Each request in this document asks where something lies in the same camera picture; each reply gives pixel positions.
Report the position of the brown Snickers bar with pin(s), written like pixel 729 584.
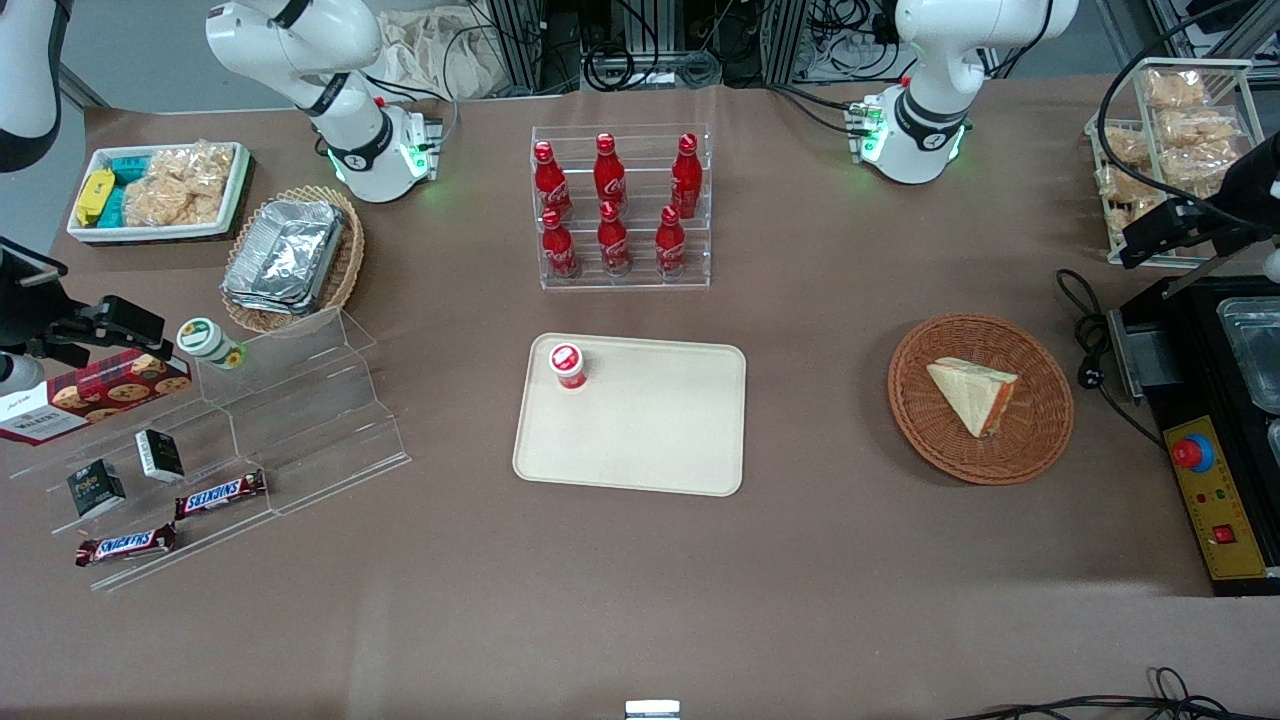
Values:
pixel 220 494
pixel 125 545

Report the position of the metal pan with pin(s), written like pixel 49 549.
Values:
pixel 1255 350

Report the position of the red lidded yoghurt cup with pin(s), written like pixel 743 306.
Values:
pixel 567 365

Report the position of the triangular sandwich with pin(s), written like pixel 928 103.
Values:
pixel 972 392

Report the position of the teal snack packet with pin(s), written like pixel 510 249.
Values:
pixel 114 208
pixel 130 168

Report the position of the clear acrylic step shelf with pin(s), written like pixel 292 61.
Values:
pixel 320 420

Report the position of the red emergency stop button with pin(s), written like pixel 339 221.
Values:
pixel 1192 454

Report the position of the aluminium foil container stack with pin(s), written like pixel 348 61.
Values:
pixel 285 255

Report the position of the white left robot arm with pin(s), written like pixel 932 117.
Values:
pixel 930 110

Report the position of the aluminium profile frame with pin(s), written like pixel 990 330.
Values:
pixel 520 40
pixel 785 40

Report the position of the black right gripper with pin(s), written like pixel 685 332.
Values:
pixel 22 310

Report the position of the black sealing machine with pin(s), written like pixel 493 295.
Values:
pixel 1200 400

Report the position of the oval light wicker basket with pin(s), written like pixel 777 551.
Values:
pixel 350 260

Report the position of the beige cloth bag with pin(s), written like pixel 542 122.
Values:
pixel 440 55

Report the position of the round brown wicker basket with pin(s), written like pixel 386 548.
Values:
pixel 930 430

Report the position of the green lidded yoghurt cup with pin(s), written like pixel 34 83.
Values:
pixel 203 340

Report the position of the small black carton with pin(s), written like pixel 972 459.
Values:
pixel 160 455
pixel 96 488

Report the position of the yellow snack packet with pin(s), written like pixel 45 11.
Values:
pixel 94 196

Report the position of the clear acrylic bottle rack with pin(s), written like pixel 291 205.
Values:
pixel 640 285

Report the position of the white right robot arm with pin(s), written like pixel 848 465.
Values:
pixel 370 160

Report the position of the white rectangular plastic bin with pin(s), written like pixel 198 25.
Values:
pixel 150 234

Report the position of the clear bag of crackers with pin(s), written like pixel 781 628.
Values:
pixel 200 168
pixel 1175 90
pixel 1200 128
pixel 1130 187
pixel 1200 165
pixel 1118 218
pixel 165 205
pixel 1125 148

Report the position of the small white box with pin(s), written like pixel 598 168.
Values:
pixel 652 710

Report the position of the red cola bottle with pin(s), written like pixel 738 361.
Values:
pixel 609 175
pixel 559 250
pixel 670 248
pixel 613 245
pixel 686 180
pixel 551 185

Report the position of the beige plastic tray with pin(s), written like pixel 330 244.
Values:
pixel 650 430

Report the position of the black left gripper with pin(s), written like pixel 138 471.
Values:
pixel 1243 180

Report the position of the red tartan cookie box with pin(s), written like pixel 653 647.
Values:
pixel 100 395

